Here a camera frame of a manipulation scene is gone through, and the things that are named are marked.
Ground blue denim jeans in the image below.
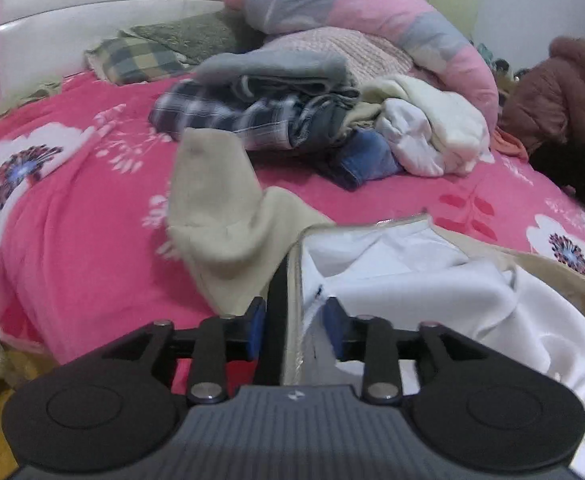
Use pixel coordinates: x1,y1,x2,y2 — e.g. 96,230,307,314
313,128,404,192

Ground cream fleece garment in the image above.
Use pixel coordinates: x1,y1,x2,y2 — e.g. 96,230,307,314
361,75,494,176

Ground white pale pink garment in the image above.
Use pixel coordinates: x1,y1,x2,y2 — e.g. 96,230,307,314
375,99,445,178

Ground plaid pillow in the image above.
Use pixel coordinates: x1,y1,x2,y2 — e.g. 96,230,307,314
84,36,190,86

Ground beige zip-up jacket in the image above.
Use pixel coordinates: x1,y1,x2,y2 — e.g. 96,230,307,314
166,129,585,477

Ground olive green fuzzy cushion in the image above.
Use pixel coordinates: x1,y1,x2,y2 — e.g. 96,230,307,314
126,9,264,65

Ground person in mauve puffer coat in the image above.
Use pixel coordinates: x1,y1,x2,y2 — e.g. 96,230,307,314
498,36,585,206

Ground plaid flannel shirt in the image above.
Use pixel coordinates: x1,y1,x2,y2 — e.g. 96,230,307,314
148,79,360,154

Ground grey sweater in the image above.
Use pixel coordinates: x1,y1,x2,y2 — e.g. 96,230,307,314
193,49,353,101

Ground white padded headboard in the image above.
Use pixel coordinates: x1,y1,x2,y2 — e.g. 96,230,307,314
0,0,223,96

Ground pink grey rolled duvet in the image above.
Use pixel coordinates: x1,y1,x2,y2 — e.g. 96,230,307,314
224,0,499,129

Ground pink checkered knit blanket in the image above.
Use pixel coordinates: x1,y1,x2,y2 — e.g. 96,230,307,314
263,27,414,86

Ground salmon orange cloth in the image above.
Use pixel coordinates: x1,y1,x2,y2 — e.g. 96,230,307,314
490,127,529,162

